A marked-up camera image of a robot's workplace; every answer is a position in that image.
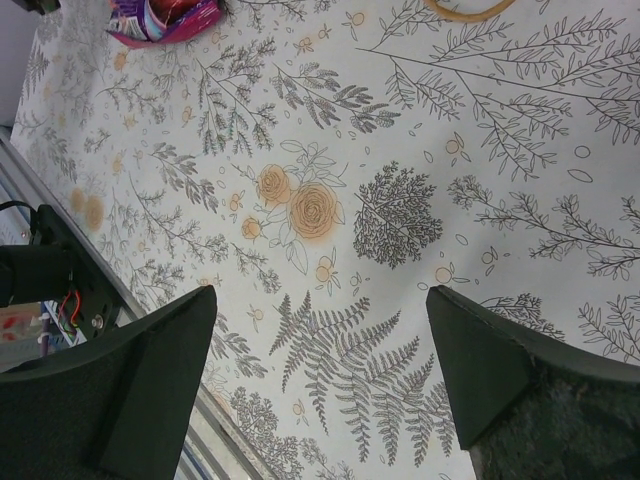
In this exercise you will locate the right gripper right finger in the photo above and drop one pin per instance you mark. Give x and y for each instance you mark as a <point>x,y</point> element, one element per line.
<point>527,406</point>

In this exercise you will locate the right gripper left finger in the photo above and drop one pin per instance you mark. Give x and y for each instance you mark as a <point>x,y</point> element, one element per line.
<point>114,407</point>

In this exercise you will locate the purple snack packet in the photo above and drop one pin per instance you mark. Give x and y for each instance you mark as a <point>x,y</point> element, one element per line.
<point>143,23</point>

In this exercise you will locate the floral table mat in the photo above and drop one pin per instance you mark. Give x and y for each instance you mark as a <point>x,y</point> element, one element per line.
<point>323,165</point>

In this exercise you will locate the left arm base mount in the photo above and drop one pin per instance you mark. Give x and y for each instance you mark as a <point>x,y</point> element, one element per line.
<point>55,266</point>

